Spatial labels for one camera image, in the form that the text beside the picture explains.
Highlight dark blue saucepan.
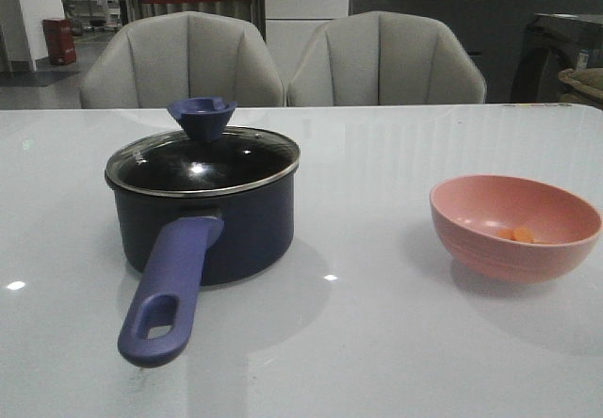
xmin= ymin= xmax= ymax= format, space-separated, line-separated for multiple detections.
xmin=104 ymin=125 xmax=302 ymax=369

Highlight glass lid with blue knob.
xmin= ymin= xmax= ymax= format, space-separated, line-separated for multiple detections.
xmin=105 ymin=96 xmax=301 ymax=198

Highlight white cabinet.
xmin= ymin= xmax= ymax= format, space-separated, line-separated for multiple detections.
xmin=264 ymin=0 xmax=349 ymax=83

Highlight pink bowl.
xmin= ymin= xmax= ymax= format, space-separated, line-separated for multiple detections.
xmin=430 ymin=174 xmax=602 ymax=283

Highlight left beige chair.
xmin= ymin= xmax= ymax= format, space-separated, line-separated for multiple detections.
xmin=79 ymin=11 xmax=285 ymax=109

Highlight beige cushion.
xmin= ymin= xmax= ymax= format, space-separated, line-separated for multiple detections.
xmin=558 ymin=68 xmax=603 ymax=109

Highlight grey counter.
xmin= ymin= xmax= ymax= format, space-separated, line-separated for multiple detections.
xmin=350 ymin=0 xmax=602 ymax=103

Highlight beige chair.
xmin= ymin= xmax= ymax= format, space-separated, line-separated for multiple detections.
xmin=286 ymin=11 xmax=487 ymax=107
xmin=79 ymin=11 xmax=285 ymax=109

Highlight red bin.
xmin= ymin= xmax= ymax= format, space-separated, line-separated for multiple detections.
xmin=42 ymin=18 xmax=76 ymax=65

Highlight right beige chair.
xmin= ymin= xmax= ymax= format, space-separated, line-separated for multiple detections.
xmin=286 ymin=11 xmax=487 ymax=107

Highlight orange ham slices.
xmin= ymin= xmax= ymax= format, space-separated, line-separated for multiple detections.
xmin=497 ymin=226 xmax=544 ymax=244

